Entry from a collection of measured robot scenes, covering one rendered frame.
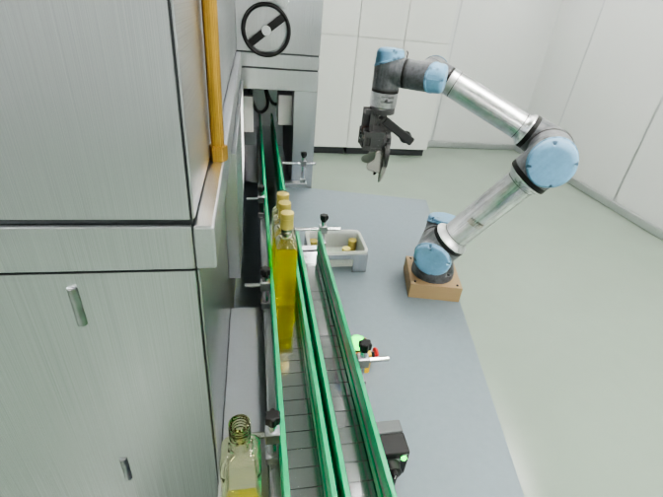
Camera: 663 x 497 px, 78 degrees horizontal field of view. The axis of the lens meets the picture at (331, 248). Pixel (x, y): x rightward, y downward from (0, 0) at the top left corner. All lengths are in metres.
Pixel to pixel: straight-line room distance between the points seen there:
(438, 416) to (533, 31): 5.57
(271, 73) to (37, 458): 1.71
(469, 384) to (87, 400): 0.93
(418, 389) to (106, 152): 0.97
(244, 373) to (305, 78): 1.47
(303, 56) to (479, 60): 4.12
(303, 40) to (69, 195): 1.67
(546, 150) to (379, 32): 3.99
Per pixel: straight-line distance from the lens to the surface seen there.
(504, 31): 6.08
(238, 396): 0.97
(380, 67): 1.20
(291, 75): 2.10
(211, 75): 0.67
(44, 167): 0.52
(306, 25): 2.08
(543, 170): 1.16
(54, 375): 0.70
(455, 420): 1.17
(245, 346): 1.07
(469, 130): 6.17
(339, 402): 0.97
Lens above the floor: 1.63
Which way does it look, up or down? 31 degrees down
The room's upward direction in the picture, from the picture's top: 6 degrees clockwise
